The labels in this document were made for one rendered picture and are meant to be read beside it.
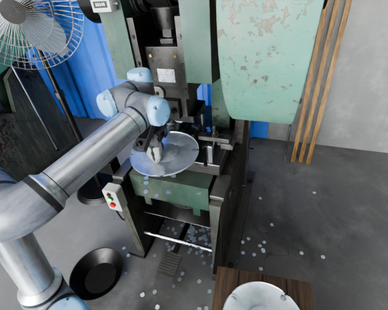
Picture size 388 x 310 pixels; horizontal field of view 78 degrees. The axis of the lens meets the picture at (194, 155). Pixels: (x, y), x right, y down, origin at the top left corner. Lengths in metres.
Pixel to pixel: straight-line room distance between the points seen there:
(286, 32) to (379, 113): 1.96
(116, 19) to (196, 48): 0.29
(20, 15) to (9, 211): 1.09
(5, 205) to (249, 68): 0.53
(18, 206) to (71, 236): 1.40
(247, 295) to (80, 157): 0.80
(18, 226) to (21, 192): 0.06
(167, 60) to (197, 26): 0.19
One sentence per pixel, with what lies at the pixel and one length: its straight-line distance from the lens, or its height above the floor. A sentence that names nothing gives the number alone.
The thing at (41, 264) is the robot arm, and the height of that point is 0.79.
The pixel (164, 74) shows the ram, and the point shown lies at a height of 1.07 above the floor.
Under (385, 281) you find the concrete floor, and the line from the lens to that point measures 1.76.
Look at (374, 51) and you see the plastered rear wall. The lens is 2.21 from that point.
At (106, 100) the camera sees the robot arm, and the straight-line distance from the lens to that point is 0.72.
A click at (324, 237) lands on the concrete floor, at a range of 1.78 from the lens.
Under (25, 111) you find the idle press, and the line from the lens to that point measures 2.41.
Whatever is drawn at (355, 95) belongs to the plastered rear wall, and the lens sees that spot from 2.31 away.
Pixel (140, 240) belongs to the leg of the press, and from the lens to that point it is 1.50.
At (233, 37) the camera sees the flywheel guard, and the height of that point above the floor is 1.27.
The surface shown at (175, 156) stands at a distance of 0.98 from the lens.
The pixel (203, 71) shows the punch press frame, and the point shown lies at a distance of 0.87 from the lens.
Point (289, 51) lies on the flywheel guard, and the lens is 0.53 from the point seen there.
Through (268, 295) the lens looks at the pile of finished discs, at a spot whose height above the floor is 0.39.
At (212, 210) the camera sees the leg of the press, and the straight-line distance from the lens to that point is 1.02.
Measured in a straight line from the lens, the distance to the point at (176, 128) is 1.17.
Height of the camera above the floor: 1.39
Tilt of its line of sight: 38 degrees down
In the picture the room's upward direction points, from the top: 6 degrees counter-clockwise
